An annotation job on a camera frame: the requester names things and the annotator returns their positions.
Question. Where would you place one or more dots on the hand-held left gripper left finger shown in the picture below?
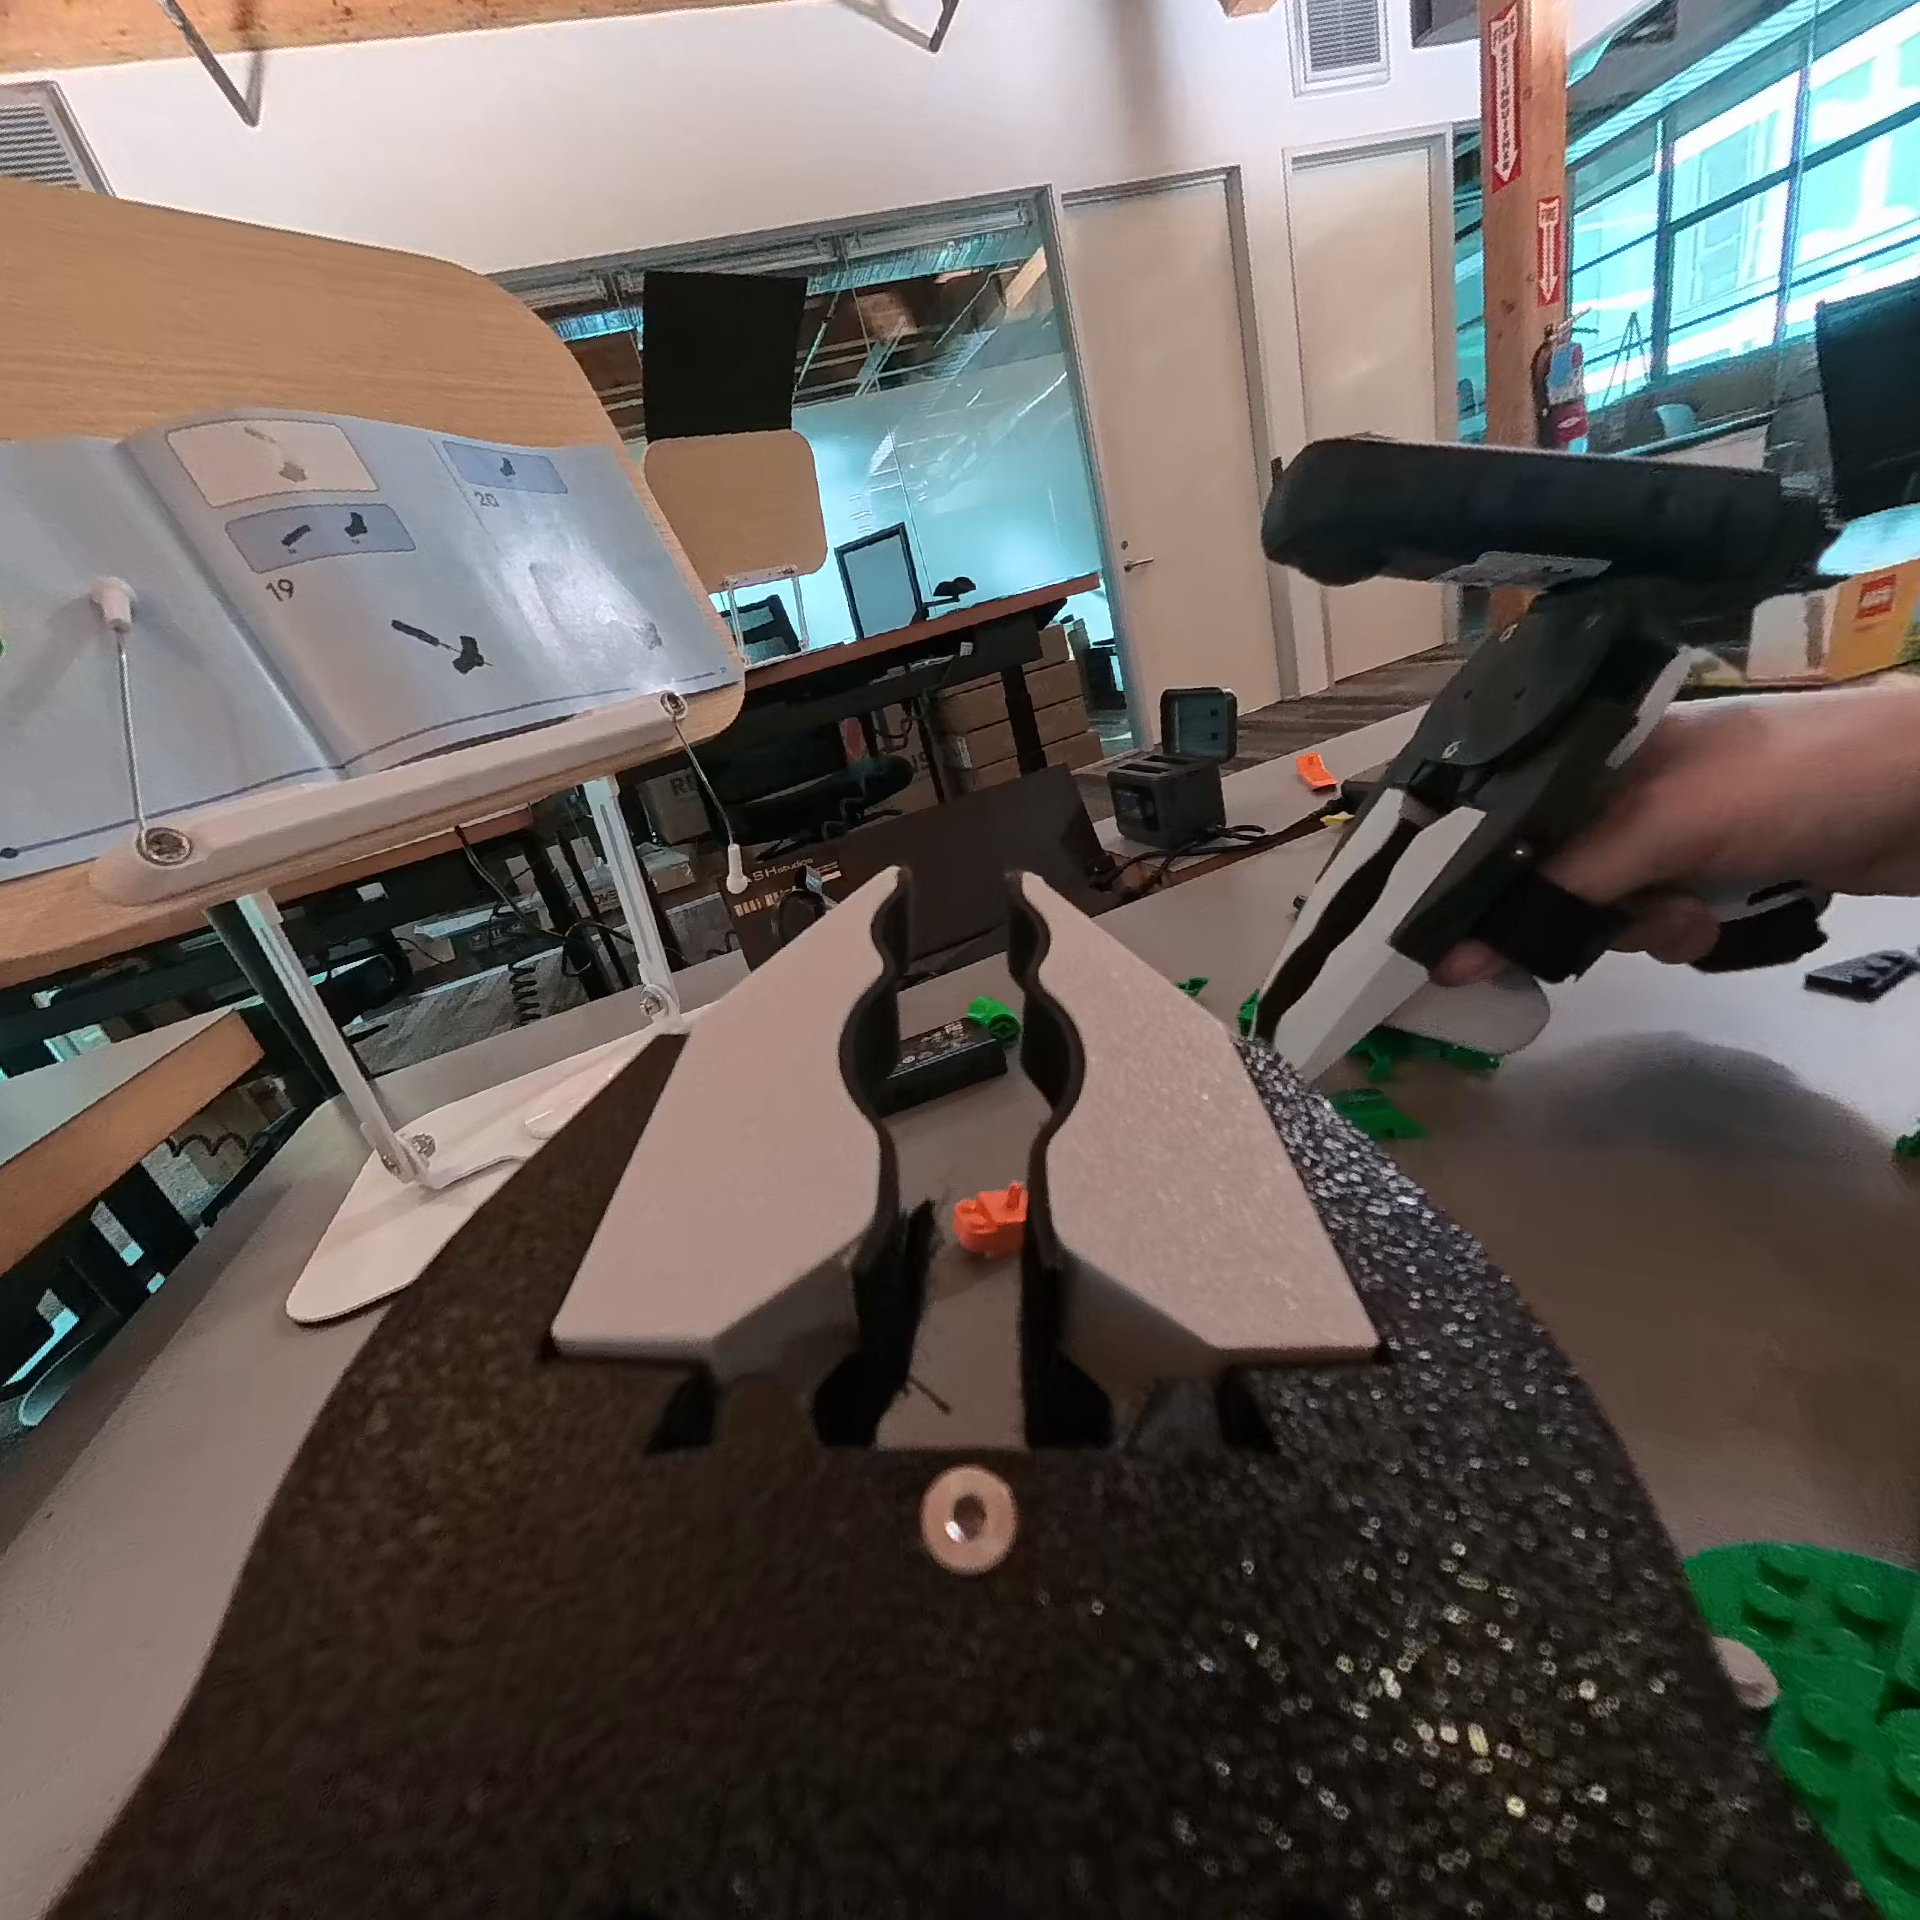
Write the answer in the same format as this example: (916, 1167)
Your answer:
(735, 1172)

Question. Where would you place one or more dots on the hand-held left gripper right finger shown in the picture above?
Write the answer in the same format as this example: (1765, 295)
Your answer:
(1185, 1185)

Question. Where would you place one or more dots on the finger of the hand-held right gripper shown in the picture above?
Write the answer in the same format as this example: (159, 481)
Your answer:
(1425, 916)
(1320, 908)

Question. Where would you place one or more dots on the pile of green bricks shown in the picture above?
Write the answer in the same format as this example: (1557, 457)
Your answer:
(1395, 1110)

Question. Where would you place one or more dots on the green brick plant model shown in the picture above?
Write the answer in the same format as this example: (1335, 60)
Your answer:
(1830, 1695)

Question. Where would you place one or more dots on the person's right forearm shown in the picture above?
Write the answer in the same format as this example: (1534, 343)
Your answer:
(1875, 788)

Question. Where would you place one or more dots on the grey desk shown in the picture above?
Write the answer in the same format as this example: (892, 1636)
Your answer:
(1652, 1277)

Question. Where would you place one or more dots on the brown background desk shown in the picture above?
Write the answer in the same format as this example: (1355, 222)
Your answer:
(975, 615)

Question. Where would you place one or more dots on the person's right hand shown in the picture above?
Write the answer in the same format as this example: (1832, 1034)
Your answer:
(1710, 796)

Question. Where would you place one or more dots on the orange clip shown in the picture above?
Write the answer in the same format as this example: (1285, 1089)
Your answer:
(1317, 772)

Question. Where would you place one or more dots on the black battery charger case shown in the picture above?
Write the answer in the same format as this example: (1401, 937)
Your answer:
(1172, 780)

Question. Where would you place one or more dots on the orange brick separator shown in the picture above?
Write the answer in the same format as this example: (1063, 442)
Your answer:
(988, 1220)

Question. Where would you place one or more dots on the green round brick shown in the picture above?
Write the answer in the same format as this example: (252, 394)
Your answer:
(993, 1017)

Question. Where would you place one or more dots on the red fire extinguisher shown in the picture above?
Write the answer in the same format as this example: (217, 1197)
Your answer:
(1559, 389)

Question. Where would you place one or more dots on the stack of cardboard boxes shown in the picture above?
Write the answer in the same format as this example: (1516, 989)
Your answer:
(1037, 720)

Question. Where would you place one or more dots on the white door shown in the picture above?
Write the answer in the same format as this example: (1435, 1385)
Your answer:
(1372, 405)
(1161, 452)

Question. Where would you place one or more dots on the yellow toy brick box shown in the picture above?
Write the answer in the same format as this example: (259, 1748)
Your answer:
(1845, 615)

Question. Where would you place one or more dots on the black office chair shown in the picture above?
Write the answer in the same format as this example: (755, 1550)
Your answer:
(811, 788)

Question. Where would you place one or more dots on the black wedge plate brick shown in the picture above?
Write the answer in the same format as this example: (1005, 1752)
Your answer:
(1862, 974)

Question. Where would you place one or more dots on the black computer monitor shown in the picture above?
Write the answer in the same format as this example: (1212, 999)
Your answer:
(879, 586)
(1875, 389)

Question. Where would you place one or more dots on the office windows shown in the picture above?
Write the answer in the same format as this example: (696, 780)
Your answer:
(1694, 194)

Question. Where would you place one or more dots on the instruction booklet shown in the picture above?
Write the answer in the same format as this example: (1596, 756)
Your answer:
(376, 630)

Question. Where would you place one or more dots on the black square panel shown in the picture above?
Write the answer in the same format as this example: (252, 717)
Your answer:
(721, 352)

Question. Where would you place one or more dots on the black camera battery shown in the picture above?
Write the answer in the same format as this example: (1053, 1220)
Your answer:
(937, 1066)

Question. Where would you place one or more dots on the wooden post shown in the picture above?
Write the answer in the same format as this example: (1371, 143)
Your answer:
(1504, 301)

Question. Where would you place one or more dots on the red post sign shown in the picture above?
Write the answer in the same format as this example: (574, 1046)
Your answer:
(1545, 247)
(1502, 89)

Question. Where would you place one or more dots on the wall air vent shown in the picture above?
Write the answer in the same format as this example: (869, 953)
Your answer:
(38, 143)
(1340, 37)

